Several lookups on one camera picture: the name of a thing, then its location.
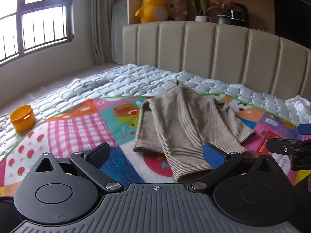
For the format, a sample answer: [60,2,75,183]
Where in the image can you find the yellow duck plush toy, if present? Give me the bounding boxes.
[135,0,169,23]

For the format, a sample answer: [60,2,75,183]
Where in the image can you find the beige padded headboard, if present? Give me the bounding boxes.
[122,21,311,102]

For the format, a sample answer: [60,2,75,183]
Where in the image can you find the white quilted bed cover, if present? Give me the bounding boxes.
[0,63,311,162]

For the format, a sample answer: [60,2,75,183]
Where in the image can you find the pink-leaved plant in black pot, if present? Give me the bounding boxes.
[206,0,240,25]

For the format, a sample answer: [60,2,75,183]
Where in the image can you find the beige ribbed pants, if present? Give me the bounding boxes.
[132,80,257,183]

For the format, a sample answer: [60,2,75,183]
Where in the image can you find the beige curtain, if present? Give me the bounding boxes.
[89,0,129,65]

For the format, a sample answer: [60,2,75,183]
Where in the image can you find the black round appliance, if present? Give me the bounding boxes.
[230,3,249,28]

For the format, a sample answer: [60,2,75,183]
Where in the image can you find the colourful printed play mat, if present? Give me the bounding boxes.
[0,93,311,197]

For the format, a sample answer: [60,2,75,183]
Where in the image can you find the pink bunny plush toy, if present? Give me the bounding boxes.
[166,0,189,21]

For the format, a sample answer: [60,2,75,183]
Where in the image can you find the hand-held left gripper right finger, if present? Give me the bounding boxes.
[189,144,282,194]

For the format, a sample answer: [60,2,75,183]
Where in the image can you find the orange plastic cup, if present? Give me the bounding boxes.
[10,104,36,133]

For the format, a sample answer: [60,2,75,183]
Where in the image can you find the pale covered standing object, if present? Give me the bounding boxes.
[112,0,128,63]

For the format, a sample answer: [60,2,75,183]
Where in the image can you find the white crumpled cloth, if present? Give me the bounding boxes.
[285,96,311,124]

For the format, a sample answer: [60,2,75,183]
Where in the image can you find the green plant in white pot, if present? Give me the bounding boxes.
[190,0,212,22]

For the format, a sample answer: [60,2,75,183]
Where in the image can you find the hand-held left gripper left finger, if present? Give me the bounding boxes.
[35,143,125,195]

